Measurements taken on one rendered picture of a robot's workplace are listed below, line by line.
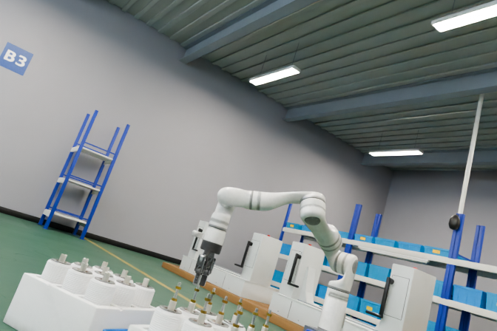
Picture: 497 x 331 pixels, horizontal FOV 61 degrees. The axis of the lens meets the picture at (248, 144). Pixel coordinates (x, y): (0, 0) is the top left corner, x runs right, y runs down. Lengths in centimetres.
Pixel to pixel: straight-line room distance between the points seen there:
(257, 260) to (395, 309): 187
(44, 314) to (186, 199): 679
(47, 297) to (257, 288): 352
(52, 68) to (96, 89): 76
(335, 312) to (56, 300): 105
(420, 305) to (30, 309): 277
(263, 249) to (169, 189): 366
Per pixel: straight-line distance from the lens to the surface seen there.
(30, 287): 180
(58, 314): 169
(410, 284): 355
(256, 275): 497
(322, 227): 158
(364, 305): 709
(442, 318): 636
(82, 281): 171
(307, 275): 441
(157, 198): 815
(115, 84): 801
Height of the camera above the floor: 47
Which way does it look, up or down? 15 degrees up
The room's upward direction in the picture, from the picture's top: 18 degrees clockwise
